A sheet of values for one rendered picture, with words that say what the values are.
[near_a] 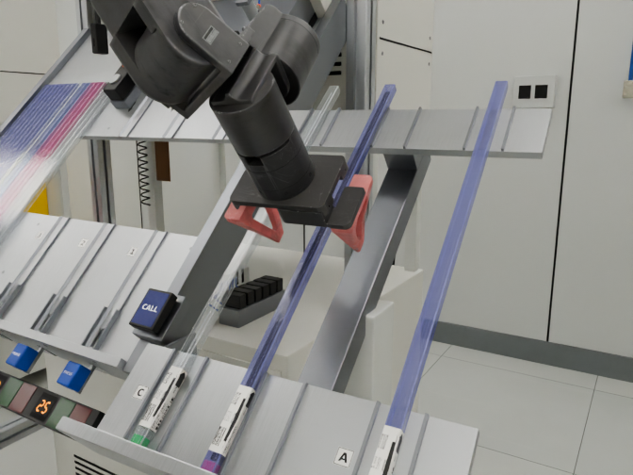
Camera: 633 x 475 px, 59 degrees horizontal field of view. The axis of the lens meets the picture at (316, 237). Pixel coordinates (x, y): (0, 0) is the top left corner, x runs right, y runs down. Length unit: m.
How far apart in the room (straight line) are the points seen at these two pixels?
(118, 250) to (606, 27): 1.97
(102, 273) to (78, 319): 0.07
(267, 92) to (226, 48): 0.04
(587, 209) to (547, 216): 0.15
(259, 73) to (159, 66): 0.08
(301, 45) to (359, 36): 0.54
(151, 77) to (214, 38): 0.06
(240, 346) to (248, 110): 0.64
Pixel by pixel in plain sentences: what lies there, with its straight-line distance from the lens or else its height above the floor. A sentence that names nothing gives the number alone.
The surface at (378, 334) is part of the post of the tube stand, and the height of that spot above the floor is 0.78.
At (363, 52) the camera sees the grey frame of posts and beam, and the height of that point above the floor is 1.13.
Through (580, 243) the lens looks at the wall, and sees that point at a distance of 2.43.
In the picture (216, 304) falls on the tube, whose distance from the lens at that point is 0.58.
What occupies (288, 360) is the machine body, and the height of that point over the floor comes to 0.61.
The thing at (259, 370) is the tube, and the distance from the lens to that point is 0.52.
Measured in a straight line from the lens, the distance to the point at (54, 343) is 0.81.
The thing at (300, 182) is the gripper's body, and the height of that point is 0.96.
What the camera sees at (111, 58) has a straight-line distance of 1.33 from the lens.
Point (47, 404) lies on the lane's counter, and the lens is 0.81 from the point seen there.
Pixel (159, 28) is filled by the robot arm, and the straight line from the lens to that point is 0.44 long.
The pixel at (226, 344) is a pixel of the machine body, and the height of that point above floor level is 0.61.
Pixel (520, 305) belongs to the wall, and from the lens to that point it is 2.53.
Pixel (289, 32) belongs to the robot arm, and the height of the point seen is 1.09.
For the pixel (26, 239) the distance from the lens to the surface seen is 1.03.
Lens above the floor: 1.01
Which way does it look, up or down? 12 degrees down
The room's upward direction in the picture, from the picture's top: straight up
